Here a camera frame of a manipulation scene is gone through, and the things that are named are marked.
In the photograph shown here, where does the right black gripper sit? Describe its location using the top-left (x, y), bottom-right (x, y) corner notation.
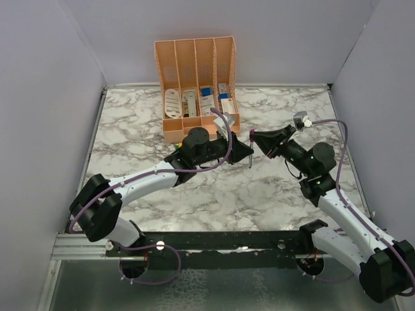
top-left (250, 125), bottom-right (313, 177)

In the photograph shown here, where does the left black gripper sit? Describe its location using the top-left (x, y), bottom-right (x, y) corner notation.
top-left (193, 128), bottom-right (253, 166)

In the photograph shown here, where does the purple whiteboard marker pen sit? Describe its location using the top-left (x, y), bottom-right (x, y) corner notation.
top-left (248, 141), bottom-right (254, 169)

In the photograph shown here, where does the purple pen cap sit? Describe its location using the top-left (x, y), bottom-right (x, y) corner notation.
top-left (249, 130), bottom-right (255, 143)

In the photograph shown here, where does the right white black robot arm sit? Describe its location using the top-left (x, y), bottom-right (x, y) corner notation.
top-left (250, 125), bottom-right (414, 303)

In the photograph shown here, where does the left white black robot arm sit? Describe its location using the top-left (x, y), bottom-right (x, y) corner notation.
top-left (69, 127), bottom-right (254, 256)

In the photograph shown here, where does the white red box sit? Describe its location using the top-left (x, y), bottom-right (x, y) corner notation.
top-left (218, 83), bottom-right (236, 114)

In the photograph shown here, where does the white blue box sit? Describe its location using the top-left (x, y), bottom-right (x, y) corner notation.
top-left (199, 85), bottom-right (215, 116)

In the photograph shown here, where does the grey stapler tool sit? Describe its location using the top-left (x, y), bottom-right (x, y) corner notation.
top-left (187, 91), bottom-right (197, 117)

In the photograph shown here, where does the white oval package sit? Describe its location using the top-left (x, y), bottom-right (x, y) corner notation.
top-left (164, 89), bottom-right (182, 119)

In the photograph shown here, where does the peach desk organizer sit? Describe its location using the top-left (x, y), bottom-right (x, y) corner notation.
top-left (154, 36), bottom-right (241, 143)

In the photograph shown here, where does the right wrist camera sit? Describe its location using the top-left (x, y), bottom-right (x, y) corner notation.
top-left (293, 111), bottom-right (313, 131)

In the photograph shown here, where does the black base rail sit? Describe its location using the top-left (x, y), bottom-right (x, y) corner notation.
top-left (106, 220), bottom-right (327, 270)

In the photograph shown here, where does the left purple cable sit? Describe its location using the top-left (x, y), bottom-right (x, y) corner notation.
top-left (69, 108), bottom-right (233, 286)

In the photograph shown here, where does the aluminium frame rail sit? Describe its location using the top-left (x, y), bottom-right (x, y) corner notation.
top-left (51, 233), bottom-right (113, 261)

